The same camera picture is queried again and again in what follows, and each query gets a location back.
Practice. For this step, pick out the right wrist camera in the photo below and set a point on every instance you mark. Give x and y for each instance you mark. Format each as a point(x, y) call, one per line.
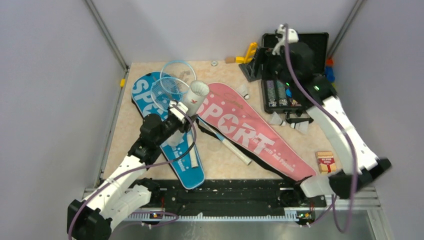
point(285, 35)

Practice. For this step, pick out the small wooden block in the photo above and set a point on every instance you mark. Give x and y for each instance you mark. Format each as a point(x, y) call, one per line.
point(230, 60)

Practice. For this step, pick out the upper blue badminton racket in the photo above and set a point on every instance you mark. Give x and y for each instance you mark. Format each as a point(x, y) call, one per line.
point(177, 76)

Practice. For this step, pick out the black poker chip case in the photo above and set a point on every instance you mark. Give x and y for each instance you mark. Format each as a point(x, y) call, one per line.
point(318, 43)

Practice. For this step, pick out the white shuttlecock below case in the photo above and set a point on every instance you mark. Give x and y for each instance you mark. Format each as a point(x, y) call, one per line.
point(301, 127)

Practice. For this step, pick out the yellow clip on frame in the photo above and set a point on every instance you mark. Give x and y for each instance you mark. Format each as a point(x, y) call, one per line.
point(122, 82)

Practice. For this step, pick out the white shuttlecock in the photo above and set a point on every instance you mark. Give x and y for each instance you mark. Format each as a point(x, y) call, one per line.
point(276, 119)
point(243, 90)
point(199, 88)
point(301, 127)

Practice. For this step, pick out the yellow letter A toy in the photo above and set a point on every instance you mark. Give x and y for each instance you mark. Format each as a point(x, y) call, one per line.
point(250, 53)

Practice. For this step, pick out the red white card box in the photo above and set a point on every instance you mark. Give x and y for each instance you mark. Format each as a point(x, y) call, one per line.
point(326, 162)

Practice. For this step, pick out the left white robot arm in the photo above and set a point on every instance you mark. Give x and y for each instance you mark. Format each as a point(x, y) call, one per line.
point(96, 216)

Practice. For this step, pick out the blue racket cover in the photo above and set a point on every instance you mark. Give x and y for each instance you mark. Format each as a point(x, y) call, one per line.
point(187, 169)

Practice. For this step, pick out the clear tube lid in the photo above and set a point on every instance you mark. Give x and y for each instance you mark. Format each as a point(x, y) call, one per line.
point(215, 145)

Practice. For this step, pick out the coloured toys in corner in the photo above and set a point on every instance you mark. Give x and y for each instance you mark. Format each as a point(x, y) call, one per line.
point(329, 72)

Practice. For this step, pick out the lower blue badminton racket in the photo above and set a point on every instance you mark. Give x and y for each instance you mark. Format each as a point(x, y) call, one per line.
point(162, 97)

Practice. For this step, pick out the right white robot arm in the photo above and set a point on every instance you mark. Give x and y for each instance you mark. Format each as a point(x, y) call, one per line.
point(360, 165)

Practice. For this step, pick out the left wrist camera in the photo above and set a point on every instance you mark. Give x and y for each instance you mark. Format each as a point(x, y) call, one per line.
point(178, 109)

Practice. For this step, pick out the blue badminton racket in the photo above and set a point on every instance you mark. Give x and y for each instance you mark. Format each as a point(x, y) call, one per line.
point(162, 97)
point(177, 76)

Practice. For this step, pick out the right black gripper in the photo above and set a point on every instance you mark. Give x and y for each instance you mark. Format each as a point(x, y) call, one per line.
point(264, 57)

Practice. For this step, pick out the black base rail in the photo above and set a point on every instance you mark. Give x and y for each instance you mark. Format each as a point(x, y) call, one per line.
point(227, 198)

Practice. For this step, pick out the dark grey building plate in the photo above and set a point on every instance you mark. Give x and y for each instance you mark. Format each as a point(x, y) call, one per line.
point(252, 70)

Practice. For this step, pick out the pink racket cover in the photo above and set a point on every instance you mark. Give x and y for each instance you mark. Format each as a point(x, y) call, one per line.
point(229, 114)

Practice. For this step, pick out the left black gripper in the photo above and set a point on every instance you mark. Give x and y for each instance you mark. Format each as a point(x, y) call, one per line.
point(185, 126)

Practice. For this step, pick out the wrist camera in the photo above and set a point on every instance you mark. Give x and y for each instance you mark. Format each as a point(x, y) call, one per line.
point(285, 35)
point(178, 109)

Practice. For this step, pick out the white shuttlecock tube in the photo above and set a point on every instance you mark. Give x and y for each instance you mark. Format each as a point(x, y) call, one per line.
point(193, 103)

